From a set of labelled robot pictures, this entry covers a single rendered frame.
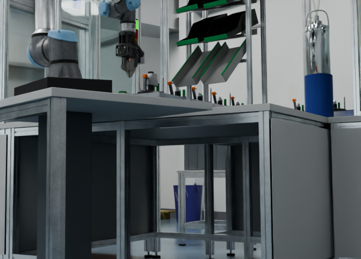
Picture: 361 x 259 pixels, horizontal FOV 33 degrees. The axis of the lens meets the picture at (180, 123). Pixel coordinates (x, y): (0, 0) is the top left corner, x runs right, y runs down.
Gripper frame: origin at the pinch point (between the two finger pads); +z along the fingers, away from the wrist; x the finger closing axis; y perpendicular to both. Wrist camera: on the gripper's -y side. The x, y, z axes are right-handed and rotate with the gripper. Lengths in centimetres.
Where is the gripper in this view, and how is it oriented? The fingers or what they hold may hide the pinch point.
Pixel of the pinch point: (130, 75)
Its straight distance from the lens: 291.9
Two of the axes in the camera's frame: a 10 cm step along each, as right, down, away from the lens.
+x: 8.5, -0.5, -5.2
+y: -5.2, -0.7, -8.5
